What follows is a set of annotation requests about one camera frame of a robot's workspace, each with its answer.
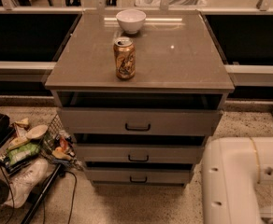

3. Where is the grey bottom drawer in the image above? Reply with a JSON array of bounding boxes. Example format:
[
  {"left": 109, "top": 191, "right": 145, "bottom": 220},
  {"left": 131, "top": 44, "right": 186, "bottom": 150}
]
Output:
[{"left": 85, "top": 161, "right": 193, "bottom": 186}]

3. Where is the grey drawer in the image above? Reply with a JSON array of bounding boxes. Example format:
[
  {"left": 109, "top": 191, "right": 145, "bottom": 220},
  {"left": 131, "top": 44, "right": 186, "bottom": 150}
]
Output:
[
  {"left": 75, "top": 144, "right": 202, "bottom": 164},
  {"left": 57, "top": 107, "right": 223, "bottom": 136},
  {"left": 85, "top": 161, "right": 193, "bottom": 186}
]

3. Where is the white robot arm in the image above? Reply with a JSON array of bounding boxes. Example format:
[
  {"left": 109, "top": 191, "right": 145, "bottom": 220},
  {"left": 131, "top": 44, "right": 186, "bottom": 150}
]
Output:
[{"left": 202, "top": 137, "right": 273, "bottom": 224}]

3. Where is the grey drawer cabinet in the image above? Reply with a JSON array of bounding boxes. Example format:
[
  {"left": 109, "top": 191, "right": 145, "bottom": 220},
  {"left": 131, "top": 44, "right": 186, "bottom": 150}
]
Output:
[{"left": 44, "top": 8, "right": 236, "bottom": 189}]

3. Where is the grey top drawer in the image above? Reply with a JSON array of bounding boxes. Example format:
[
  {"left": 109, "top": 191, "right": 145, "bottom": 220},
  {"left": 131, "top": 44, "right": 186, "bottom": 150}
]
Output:
[{"left": 57, "top": 107, "right": 223, "bottom": 136}]

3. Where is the grey middle drawer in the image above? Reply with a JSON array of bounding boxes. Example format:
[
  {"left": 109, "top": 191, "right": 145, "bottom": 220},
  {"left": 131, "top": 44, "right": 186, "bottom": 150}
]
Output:
[{"left": 75, "top": 144, "right": 202, "bottom": 164}]

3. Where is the gold soda can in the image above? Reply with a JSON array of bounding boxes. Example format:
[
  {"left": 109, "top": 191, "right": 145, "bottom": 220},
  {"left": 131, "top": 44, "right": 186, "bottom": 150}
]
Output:
[{"left": 113, "top": 36, "right": 136, "bottom": 79}]

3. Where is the white bowl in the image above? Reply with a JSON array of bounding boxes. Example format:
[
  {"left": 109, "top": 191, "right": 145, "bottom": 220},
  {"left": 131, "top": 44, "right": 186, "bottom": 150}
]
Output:
[{"left": 116, "top": 9, "right": 146, "bottom": 34}]

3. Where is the black tripod leg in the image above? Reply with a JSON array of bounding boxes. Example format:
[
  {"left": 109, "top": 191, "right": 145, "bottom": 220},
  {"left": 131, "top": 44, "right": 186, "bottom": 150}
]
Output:
[{"left": 21, "top": 164, "right": 65, "bottom": 224}]

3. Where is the small white dish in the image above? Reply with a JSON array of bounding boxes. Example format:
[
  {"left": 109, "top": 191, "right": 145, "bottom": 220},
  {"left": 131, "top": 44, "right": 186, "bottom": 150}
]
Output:
[{"left": 26, "top": 125, "right": 48, "bottom": 139}]

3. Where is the green snack bag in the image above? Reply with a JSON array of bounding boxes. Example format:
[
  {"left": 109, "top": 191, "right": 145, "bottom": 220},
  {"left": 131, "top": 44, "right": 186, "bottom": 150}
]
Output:
[{"left": 7, "top": 143, "right": 40, "bottom": 165}]

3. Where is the wire basket with items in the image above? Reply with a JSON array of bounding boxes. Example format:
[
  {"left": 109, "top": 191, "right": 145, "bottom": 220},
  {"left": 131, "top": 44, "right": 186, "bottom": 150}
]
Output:
[{"left": 41, "top": 115, "right": 83, "bottom": 171}]

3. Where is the black cable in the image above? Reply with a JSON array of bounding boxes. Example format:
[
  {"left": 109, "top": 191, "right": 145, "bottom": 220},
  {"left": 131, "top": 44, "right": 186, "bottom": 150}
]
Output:
[{"left": 65, "top": 170, "right": 79, "bottom": 224}]

